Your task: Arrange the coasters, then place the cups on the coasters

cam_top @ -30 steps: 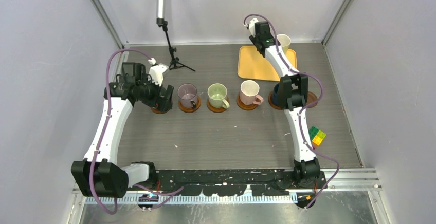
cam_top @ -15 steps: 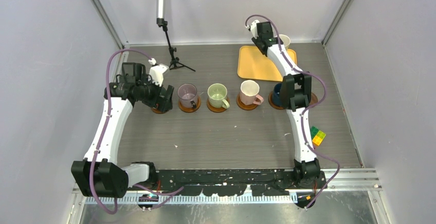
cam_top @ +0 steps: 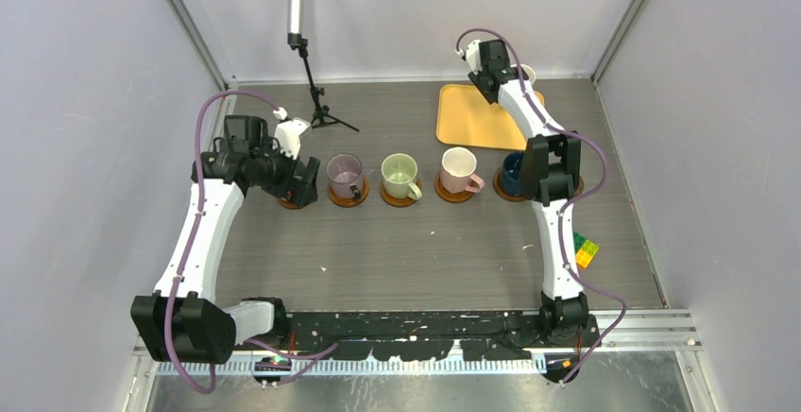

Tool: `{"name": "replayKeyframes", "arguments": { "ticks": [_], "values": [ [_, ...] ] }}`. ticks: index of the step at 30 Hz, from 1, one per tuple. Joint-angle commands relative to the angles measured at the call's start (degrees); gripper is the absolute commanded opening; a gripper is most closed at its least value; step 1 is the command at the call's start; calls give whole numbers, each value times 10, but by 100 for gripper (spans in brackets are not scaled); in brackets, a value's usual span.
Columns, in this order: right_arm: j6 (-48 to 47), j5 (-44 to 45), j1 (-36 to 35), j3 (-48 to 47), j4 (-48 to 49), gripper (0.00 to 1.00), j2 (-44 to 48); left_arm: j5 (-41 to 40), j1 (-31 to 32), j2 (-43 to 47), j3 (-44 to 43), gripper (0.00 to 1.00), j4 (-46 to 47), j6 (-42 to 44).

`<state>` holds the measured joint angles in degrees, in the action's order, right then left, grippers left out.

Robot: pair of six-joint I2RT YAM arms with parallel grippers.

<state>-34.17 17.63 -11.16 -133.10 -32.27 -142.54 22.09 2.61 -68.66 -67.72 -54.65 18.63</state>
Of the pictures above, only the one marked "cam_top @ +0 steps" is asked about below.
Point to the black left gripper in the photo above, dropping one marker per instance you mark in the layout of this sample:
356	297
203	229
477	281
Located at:
290	182

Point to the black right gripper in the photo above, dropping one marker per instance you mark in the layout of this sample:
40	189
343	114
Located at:
477	79

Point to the yellow cream mug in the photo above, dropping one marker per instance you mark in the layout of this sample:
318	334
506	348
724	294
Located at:
529	73

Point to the mauve mug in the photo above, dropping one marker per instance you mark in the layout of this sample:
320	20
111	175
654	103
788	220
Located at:
346	173

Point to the light green mug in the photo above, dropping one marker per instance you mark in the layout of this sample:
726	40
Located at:
400	177

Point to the navy blue mug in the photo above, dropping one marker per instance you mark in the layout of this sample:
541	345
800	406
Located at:
509	179

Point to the brown wooden coaster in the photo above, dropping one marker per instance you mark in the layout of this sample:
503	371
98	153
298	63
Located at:
499	190
349	202
444	194
394	202
289	204

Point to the pink mug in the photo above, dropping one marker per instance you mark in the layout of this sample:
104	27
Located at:
458	171

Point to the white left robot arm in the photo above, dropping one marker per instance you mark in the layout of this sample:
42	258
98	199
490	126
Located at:
180	320

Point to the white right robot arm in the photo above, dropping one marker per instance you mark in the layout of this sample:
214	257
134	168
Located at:
549	178

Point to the yellow serving tray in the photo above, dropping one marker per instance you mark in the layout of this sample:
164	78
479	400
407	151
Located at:
464	118

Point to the multicolour toy brick block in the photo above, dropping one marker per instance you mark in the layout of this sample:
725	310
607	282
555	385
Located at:
585	250

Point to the black tripod stand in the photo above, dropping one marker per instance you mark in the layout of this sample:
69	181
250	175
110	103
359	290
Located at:
297	42

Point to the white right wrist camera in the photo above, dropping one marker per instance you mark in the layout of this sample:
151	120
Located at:
471	56

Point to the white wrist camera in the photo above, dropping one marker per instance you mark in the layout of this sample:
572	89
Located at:
471	56
288	133

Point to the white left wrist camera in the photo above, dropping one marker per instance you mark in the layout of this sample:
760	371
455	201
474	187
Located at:
288	133

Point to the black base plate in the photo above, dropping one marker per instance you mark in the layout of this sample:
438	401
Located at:
421	336

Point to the aluminium frame rail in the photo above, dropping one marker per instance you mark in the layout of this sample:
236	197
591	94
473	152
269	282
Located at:
638	331

